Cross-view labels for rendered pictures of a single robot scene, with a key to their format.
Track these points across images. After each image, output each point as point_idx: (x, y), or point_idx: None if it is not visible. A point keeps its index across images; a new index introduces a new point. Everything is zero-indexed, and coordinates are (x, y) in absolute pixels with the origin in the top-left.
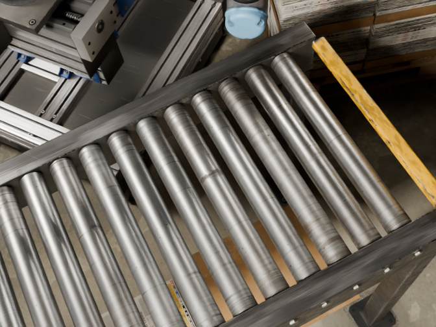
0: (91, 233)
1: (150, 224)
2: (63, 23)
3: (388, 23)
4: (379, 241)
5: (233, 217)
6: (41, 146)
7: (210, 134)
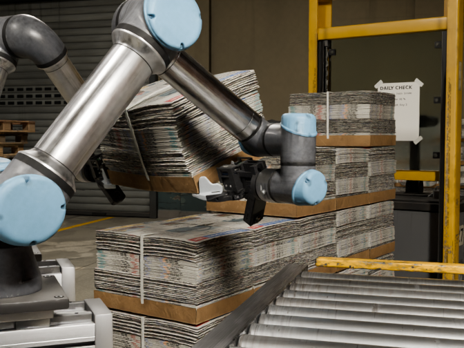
0: (362, 344)
1: (391, 332)
2: (74, 313)
3: None
4: None
5: (434, 308)
6: (208, 335)
7: None
